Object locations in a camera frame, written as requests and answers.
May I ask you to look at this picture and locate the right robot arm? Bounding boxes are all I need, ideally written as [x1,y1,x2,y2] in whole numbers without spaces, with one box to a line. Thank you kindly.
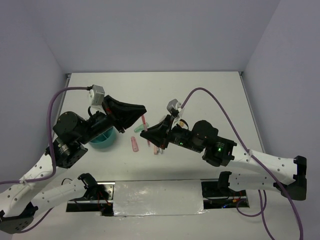
[140,115,307,201]

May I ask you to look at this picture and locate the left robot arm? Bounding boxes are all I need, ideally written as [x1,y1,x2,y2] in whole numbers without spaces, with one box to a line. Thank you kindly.
[0,95,147,234]

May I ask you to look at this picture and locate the pink correction tape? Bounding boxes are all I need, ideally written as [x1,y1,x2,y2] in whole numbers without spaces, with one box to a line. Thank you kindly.
[130,136,139,153]

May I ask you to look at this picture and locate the green pen cap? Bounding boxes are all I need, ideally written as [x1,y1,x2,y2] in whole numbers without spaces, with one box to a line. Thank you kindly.
[134,122,149,133]

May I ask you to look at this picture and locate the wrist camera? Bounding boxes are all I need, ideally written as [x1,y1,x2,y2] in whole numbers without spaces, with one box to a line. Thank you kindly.
[88,84,105,112]
[166,98,184,118]

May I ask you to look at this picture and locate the pink small stapler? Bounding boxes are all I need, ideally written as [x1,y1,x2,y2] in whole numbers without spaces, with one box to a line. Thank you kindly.
[153,145,163,155]

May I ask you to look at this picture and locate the red pen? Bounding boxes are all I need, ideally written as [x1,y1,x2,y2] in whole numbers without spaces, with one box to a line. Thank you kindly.
[141,115,151,147]

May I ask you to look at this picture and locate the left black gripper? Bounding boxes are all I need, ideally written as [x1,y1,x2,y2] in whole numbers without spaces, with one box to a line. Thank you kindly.
[78,94,147,144]

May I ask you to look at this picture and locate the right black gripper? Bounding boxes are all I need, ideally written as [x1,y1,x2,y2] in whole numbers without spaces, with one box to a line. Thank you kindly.
[139,114,203,153]

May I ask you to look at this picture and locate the teal round organizer container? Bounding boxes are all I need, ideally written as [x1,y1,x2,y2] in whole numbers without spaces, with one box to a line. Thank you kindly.
[89,127,117,149]

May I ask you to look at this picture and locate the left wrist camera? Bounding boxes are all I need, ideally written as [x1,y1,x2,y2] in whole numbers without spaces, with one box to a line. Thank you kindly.
[88,84,105,112]

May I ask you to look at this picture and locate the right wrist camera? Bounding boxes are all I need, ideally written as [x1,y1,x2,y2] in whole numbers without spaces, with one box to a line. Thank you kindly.
[166,98,184,118]

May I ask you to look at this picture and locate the silver foil plate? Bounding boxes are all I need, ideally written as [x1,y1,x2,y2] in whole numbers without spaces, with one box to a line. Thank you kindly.
[113,180,205,217]

